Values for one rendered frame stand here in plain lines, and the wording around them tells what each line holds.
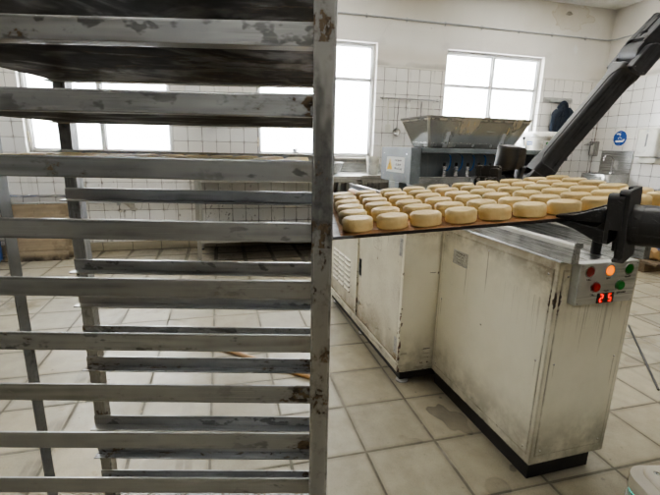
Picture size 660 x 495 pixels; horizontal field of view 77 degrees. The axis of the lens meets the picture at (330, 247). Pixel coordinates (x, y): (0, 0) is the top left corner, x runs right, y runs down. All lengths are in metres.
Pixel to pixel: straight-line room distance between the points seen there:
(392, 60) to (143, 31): 4.84
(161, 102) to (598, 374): 1.62
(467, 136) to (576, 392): 1.16
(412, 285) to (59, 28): 1.68
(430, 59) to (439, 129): 3.64
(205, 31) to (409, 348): 1.79
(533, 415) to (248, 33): 1.49
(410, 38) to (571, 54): 2.29
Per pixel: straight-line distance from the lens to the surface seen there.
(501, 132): 2.20
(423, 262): 2.02
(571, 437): 1.87
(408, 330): 2.11
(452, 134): 2.06
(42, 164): 0.72
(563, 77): 6.70
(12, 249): 1.04
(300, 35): 0.62
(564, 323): 1.59
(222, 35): 0.64
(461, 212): 0.69
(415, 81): 5.50
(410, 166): 1.90
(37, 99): 0.72
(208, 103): 0.63
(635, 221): 0.70
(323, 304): 0.62
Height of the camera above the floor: 1.18
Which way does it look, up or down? 14 degrees down
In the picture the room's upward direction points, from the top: 1 degrees clockwise
